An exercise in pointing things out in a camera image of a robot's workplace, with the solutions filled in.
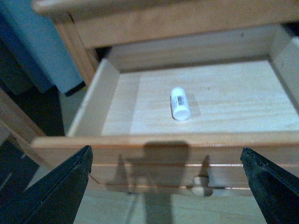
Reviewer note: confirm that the wooden nightstand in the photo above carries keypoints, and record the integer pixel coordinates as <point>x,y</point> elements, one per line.
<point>85,25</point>

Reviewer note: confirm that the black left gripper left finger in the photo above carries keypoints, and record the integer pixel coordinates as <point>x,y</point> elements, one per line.
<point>54,199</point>

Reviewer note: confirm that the wooden drawer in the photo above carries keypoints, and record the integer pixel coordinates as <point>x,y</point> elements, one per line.
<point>243,91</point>

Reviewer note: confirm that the white medicine bottle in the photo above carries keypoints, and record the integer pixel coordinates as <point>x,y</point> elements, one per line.
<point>179,104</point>

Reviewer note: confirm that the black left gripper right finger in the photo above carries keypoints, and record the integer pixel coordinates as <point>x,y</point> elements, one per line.
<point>275,190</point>

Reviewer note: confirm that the grey curtain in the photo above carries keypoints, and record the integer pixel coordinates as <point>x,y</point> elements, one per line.
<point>41,39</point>

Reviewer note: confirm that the wooden bed frame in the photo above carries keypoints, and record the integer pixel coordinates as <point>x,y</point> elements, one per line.
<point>24,130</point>

